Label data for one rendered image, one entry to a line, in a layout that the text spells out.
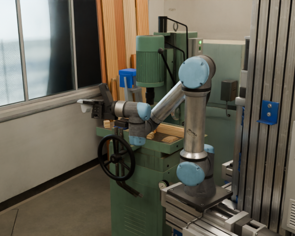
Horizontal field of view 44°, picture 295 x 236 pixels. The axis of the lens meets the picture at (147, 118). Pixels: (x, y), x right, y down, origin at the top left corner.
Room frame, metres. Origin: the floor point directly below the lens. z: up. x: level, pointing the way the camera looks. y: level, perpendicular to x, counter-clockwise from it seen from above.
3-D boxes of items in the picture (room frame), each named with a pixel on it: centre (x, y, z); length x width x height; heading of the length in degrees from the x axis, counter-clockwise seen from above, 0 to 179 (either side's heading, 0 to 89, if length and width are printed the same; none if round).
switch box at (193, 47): (2.45, -0.32, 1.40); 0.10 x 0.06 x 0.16; 143
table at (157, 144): (2.21, 0.07, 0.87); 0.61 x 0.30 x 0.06; 53
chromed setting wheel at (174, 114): (2.31, -0.19, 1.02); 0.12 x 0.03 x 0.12; 143
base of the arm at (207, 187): (1.57, -0.25, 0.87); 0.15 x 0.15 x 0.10
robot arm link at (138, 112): (1.55, 0.04, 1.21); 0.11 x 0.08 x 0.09; 67
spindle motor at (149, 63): (2.28, -0.02, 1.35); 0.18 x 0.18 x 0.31
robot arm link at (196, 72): (1.45, -0.20, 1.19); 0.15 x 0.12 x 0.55; 157
